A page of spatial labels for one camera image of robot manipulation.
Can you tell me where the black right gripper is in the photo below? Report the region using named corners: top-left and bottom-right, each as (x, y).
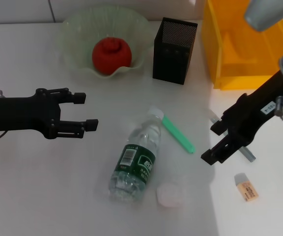
top-left (200, 70), bottom-right (283, 165)

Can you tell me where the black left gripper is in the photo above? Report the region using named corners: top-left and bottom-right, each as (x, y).
top-left (0, 87), bottom-right (99, 140)

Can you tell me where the silver glitter pen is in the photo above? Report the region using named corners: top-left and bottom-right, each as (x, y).
top-left (208, 109), bottom-right (256, 163)

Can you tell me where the green pen with white clip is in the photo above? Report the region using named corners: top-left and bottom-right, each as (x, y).
top-left (161, 116), bottom-right (196, 154)

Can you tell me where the clear green-label water bottle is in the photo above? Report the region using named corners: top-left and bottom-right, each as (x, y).
top-left (108, 105), bottom-right (164, 204)

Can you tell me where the white paper ball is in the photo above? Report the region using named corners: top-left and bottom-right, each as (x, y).
top-left (156, 183), bottom-right (184, 207)

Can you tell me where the pale green glass fruit plate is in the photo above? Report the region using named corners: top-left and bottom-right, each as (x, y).
top-left (62, 6), bottom-right (150, 79)

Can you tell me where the black mesh pen holder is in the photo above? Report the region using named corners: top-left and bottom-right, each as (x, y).
top-left (152, 17), bottom-right (198, 86)

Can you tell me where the yellow plastic storage bin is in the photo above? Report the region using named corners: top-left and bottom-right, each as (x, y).
top-left (201, 0), bottom-right (283, 91)

